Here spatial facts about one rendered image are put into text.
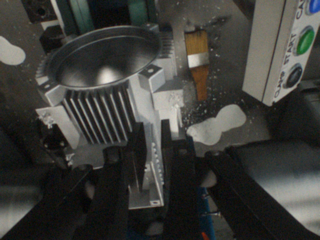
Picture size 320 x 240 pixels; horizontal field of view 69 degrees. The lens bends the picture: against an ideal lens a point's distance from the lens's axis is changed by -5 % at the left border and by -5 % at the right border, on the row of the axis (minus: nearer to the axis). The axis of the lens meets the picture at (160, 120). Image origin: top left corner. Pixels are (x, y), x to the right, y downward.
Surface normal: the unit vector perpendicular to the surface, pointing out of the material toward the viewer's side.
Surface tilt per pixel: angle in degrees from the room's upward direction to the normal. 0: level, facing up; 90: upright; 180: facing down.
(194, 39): 2
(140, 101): 32
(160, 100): 0
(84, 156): 90
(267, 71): 58
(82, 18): 0
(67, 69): 70
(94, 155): 90
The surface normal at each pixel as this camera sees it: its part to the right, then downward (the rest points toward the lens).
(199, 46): 0.07, 0.69
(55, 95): 0.74, 0.41
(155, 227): -0.11, -0.70
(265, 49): -0.81, 0.47
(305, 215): -0.02, 0.17
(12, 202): -0.08, -0.46
